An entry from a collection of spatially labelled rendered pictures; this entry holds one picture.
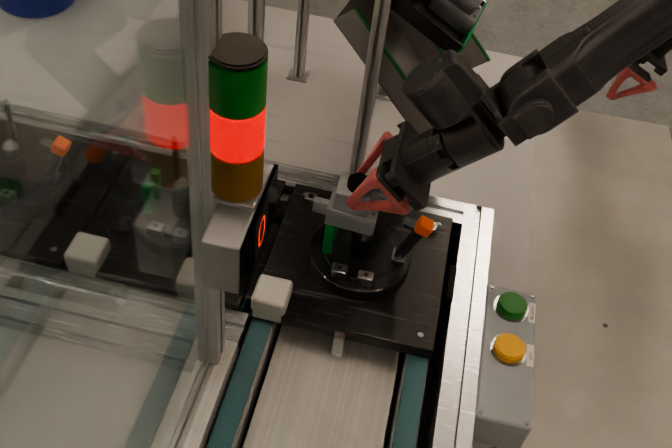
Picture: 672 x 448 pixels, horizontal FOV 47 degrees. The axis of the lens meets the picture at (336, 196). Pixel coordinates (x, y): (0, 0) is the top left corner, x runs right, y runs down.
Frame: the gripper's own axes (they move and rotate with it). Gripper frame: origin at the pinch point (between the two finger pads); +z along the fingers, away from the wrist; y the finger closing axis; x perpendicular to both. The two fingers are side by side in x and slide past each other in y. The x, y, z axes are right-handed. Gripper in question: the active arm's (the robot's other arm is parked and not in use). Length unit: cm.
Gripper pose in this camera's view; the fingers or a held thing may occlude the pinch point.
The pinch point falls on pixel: (357, 190)
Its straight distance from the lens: 97.1
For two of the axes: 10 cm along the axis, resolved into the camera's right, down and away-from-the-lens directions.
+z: -7.5, 3.6, 5.6
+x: 6.3, 6.5, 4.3
